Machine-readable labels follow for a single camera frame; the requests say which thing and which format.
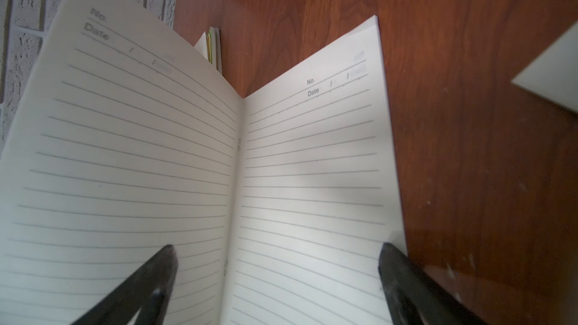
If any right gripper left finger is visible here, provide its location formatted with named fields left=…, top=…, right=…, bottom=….
left=75, top=245, right=179, bottom=325

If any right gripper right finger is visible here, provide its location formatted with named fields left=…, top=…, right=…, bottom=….
left=378, top=242, right=485, bottom=324

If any yellow cover notebook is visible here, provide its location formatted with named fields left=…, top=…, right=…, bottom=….
left=194, top=27, right=223, bottom=74
left=1, top=0, right=406, bottom=324

